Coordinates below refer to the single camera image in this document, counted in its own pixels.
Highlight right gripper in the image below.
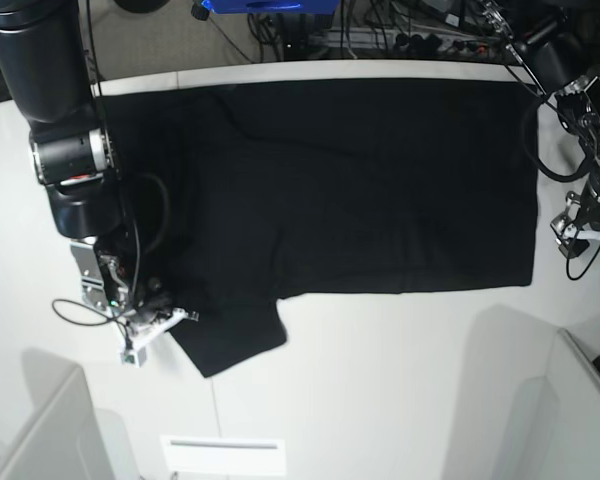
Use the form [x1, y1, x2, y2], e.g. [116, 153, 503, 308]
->
[112, 277, 199, 335]

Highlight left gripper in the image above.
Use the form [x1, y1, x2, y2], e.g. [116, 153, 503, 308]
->
[550, 187, 600, 258]

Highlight black T-shirt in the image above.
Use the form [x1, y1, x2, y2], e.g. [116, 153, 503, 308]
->
[104, 79, 538, 377]

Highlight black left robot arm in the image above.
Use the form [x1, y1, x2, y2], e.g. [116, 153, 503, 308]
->
[478, 1, 600, 260]

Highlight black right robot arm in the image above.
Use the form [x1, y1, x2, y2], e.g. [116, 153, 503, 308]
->
[0, 1, 198, 340]

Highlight grey left partition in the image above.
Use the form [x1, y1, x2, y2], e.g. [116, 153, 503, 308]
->
[0, 348, 141, 479]

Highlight grey partition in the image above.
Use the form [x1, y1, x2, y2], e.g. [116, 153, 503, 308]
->
[502, 327, 600, 480]
[0, 348, 141, 479]

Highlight white slotted tray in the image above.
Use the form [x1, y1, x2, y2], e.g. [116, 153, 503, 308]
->
[160, 435, 287, 477]

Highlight grey right partition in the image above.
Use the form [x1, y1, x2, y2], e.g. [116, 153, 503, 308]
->
[502, 327, 600, 480]

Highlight white power strip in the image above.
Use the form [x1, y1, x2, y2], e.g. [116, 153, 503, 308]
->
[311, 26, 496, 59]

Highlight blue box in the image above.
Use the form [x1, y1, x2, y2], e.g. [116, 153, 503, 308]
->
[191, 0, 339, 21]

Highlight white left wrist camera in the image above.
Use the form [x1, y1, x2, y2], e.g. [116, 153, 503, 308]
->
[575, 230, 600, 242]

